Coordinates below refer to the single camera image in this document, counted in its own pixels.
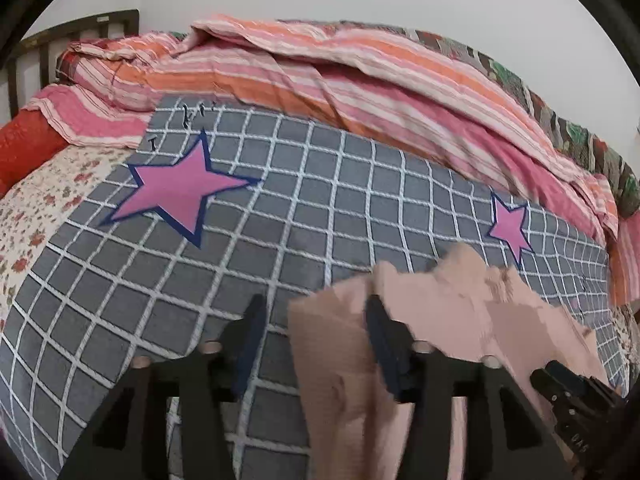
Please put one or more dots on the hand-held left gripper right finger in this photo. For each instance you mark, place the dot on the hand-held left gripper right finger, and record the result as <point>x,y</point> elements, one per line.
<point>387,355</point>

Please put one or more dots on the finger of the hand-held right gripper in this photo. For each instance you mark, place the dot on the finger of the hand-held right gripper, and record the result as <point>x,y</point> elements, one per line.
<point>560,382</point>

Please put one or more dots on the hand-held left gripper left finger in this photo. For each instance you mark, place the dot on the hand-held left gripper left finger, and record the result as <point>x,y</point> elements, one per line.
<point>247,355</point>

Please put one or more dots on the pink ribbed sweater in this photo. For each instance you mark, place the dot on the pink ribbed sweater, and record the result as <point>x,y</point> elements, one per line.
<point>475,300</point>

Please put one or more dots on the grey checked star blanket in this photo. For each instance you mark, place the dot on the grey checked star blanket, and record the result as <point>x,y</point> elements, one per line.
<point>300,210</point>

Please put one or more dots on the floral patchwork quilt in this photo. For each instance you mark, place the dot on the floral patchwork quilt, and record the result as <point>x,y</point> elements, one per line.
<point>575,135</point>

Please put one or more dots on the floral bed sheet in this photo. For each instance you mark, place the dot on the floral bed sheet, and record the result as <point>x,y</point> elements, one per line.
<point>35,210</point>

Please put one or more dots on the pink orange striped quilt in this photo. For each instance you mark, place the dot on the pink orange striped quilt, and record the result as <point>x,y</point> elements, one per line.
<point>350,85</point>

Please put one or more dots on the red pillow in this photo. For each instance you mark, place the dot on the red pillow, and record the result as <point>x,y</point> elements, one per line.
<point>25,145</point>

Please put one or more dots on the dark wooden headboard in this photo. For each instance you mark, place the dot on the dark wooden headboard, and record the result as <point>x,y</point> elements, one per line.
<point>115,20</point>

